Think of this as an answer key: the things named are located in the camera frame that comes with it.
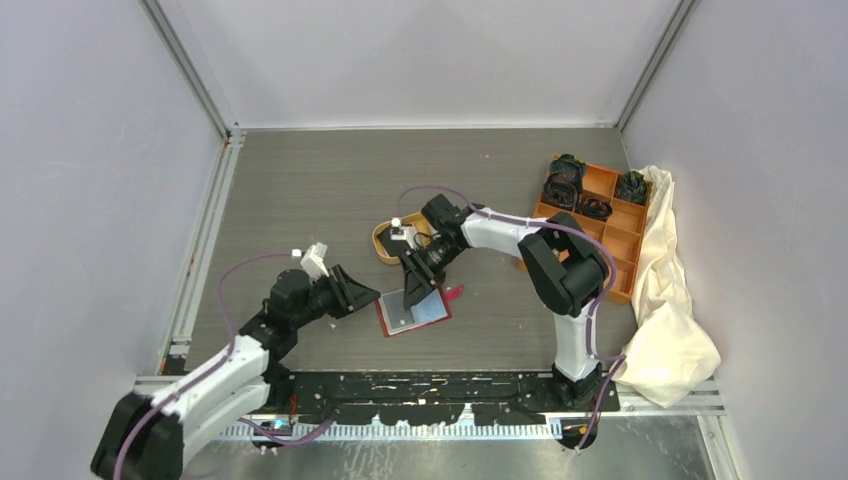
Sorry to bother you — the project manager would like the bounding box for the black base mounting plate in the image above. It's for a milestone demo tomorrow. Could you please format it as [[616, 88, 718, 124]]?
[[258, 369, 619, 427]]

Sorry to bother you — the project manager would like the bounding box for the orange oval card tray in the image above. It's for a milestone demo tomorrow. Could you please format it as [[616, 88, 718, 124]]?
[[372, 212, 435, 266]]

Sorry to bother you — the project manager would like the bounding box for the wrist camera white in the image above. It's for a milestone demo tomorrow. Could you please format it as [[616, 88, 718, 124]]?
[[291, 242, 329, 280], [389, 217, 418, 251]]

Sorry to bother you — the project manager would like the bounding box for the orange compartment organizer tray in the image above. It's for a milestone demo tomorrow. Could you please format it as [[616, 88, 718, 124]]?
[[532, 162, 653, 304]]

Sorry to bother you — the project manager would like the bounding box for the rolled dark patterned belt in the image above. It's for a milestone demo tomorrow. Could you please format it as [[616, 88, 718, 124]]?
[[549, 154, 588, 179]]

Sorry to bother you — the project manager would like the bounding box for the red card holder wallet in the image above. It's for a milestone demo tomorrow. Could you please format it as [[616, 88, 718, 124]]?
[[376, 284, 465, 337]]

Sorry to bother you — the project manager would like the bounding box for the cream cloth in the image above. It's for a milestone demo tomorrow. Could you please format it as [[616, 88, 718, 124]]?
[[614, 165, 721, 408]]

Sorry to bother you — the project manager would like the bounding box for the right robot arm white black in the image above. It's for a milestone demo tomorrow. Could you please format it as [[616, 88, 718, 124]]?
[[398, 194, 611, 411]]

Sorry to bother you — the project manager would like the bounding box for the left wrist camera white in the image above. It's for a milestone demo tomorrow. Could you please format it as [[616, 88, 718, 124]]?
[[291, 242, 329, 280]]

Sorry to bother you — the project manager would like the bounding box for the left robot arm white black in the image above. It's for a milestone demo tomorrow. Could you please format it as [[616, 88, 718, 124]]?
[[90, 265, 381, 479]]

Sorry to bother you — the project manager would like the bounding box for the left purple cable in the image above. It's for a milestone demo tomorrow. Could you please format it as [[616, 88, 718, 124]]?
[[111, 250, 333, 480]]

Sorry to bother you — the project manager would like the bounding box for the rolled black belt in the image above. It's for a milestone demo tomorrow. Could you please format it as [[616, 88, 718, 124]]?
[[542, 172, 583, 211]]

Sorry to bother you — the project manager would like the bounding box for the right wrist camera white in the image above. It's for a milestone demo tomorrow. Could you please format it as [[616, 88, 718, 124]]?
[[389, 217, 418, 251]]

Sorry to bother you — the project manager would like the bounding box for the coiled black strap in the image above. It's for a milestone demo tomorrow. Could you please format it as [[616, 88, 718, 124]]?
[[574, 197, 613, 223]]

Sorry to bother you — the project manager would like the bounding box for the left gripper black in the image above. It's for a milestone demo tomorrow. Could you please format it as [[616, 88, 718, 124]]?
[[291, 264, 379, 329]]

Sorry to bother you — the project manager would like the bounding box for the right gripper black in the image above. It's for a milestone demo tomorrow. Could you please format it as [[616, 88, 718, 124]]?
[[398, 237, 465, 310]]

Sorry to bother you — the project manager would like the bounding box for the rolled green dark belt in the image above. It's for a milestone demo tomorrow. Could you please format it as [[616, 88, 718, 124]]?
[[614, 170, 650, 206]]

